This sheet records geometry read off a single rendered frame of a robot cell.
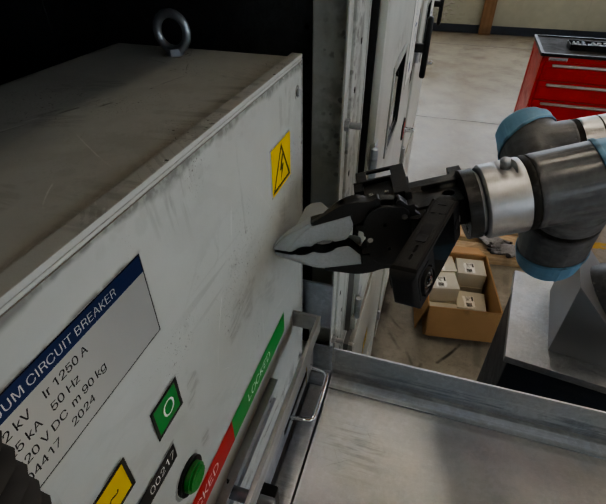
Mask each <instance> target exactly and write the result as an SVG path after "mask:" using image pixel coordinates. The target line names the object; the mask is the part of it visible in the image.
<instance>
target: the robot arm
mask: <svg viewBox="0 0 606 504"><path fill-rule="evenodd" d="M495 138H496V144H497V151H498V155H497V156H498V160H497V161H492V162H488V163H483V164H478V165H475V166H474V167H473V168H472V169H471V168H467V169H462V170H461V168H460V166H459V165H456V166H452V167H447V168H446V172H447V175H442V176H437V177H433V178H428V179H423V180H418V181H414V182H409V180H408V176H406V174H405V171H404V168H403V164H402V163H401V164H396V165H392V166H387V167H382V168H378V169H373V170H369V171H364V172H360V173H355V175H356V183H354V184H353V185H354V194H355V195H351V196H348V197H345V198H343V199H341V200H339V201H337V202H336V203H335V204H333V205H332V206H331V207H330V208H328V207H326V206H325V205H324V204H323V203H321V202H317V203H312V204H310V205H308V206H307V207H306V208H305V209H304V211H303V213H302V215H301V217H300V220H299V222H298V224H297V225H295V226H294V227H292V228H291V229H289V230H288V231H286V232H285V233H284V234H283V235H282V236H281V237H280V238H279V239H278V240H277V241H276V243H275V244H274V246H273V248H274V250H275V253H276V255H278V256H281V257H283V258H286V259H289V260H292V261H295V262H298V263H301V264H304V265H308V266H312V267H317V268H325V270H327V271H335V272H343V273H351V274H363V273H370V272H374V271H377V270H380V269H384V268H390V269H389V276H390V277H389V281H390V285H391V288H392V290H393V295H394V301H395V302H396V303H400V304H403V305H407V306H411V307H415V308H419V309H421V307H422V306H423V304H424V302H425V300H426V298H427V297H428V295H429V294H430V292H431V290H432V288H433V285H434V283H435V281H436V279H437V277H438V276H439V274H440V272H441V270H442V268H443V266H444V264H445V262H446V261H447V259H448V257H449V255H450V253H451V251H452V249H453V248H454V246H455V244H456V242H457V240H458V238H459V236H460V225H461V226H462V229H463V232H464V234H465V236H466V238H467V239H474V238H479V237H483V235H484V236H486V237H487V238H493V237H499V236H504V235H510V234H515V233H518V238H517V240H516V243H515V249H516V252H515V254H516V260H517V262H518V264H519V266H520V267H521V269H522V270H523V271H524V272H525V273H527V274H528V275H530V276H532V277H534V278H536V279H539V280H543V281H554V282H556V281H560V280H564V279H566V278H568V277H570V276H572V275H573V274H575V273H576V272H577V270H579V268H580V267H581V265H582V264H583V263H584V262H586V260H587V259H588V258H589V256H590V252H591V249H592V247H593V245H594V243H595V242H596V240H597V238H598V236H599V234H600V233H601V231H602V229H603V228H604V227H605V226H606V114H600V115H593V116H587V117H581V118H575V119H568V120H562V121H557V120H556V118H555V117H554V116H553V115H552V113H551V112H550V111H548V110H547V109H545V108H538V107H527V108H523V109H520V110H517V111H515V112H513V113H512V114H510V115H509V116H507V117H506V118H505V119H504V120H503V121H502V122H501V123H500V125H499V127H498V128H497V131H496V133H495ZM387 170H390V173H391V175H387V176H382V177H377V178H373V179H368V180H367V179H366V175H369V174H374V173H378V172H383V171H387ZM353 225H356V229H357V230H358V231H361V232H363V233H364V237H366V239H365V240H364V241H363V243H362V241H361V238H360V237H359V236H356V235H349V234H350V232H351V230H352V228H353ZM361 243H362V244H361ZM590 274H591V280H592V284H593V287H594V290H595V293H596V295H597V297H598V300H599V302H600V304H601V306H602V308H603V310H604V312H605V314H606V263H600V264H597V265H594V266H592V267H591V269H590Z"/></svg>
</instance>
